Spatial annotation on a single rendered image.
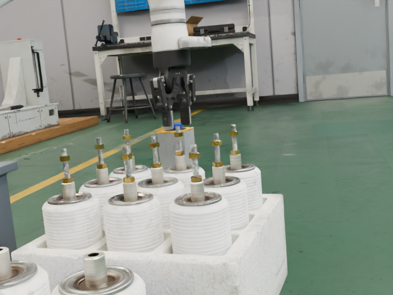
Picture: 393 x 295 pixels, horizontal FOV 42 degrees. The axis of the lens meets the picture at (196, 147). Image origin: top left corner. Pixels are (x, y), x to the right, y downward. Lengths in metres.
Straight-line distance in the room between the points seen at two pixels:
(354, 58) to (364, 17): 0.42
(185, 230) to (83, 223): 0.19
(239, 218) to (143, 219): 0.18
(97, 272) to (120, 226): 0.31
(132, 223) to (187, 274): 0.12
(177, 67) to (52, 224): 0.38
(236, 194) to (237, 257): 0.16
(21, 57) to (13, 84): 0.24
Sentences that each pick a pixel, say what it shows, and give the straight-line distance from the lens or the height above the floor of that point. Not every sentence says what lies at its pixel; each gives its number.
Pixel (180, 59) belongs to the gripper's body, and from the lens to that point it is 1.02.
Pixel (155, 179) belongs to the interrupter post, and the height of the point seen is 0.26.
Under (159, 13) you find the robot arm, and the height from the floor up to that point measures 0.57.
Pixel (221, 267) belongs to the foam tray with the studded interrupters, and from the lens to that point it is 0.76.
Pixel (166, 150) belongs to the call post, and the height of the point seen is 0.27.
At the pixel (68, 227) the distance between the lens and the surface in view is 0.89.
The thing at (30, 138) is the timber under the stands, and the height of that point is 0.05.
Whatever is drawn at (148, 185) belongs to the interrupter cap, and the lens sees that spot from 0.95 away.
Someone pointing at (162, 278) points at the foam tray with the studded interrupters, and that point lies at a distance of 0.80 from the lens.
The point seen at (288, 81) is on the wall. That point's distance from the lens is 5.80.
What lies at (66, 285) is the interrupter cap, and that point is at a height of 0.25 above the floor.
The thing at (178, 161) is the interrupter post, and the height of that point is 0.27.
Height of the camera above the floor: 0.46
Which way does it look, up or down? 9 degrees down
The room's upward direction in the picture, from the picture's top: 5 degrees counter-clockwise
